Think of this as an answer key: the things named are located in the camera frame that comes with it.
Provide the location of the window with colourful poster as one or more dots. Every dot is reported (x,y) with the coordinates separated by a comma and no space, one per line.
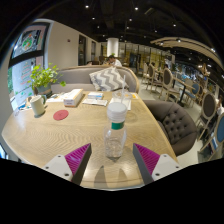
(30,41)

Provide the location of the grey tufted armchair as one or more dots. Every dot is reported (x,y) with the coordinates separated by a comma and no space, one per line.
(176,126)

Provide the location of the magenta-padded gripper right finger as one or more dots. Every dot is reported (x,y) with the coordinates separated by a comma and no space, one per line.
(148,158)

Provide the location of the green potted plant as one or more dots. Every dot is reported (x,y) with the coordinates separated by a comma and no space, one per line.
(43,77)

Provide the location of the grey white chevron pillow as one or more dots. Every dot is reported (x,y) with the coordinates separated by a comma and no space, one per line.
(107,80)

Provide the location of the white and brown tissue box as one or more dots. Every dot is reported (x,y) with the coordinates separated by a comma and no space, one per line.
(73,97)

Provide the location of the printed white paper sheet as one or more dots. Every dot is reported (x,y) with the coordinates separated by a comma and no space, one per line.
(55,98)

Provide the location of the flat round red coaster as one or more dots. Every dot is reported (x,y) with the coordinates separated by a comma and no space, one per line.
(60,115)

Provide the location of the person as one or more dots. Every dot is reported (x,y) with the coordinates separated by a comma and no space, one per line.
(116,62)

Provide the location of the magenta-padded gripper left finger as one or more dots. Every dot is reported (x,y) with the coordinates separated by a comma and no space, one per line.
(77,158)

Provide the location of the clear plastic bottle white cap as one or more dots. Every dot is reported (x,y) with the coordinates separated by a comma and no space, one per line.
(115,136)

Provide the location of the small blue white booklet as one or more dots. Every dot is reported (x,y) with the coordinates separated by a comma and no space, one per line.
(95,95)

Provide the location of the small yellow card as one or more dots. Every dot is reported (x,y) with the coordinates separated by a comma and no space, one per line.
(134,96)

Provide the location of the white round column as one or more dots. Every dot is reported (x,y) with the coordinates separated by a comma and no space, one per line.
(112,46)

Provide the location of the cream ceramic mug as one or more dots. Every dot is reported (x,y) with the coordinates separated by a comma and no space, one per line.
(36,106)

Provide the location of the group of ceiling spot lights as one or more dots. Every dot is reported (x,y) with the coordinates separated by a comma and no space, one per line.
(136,8)

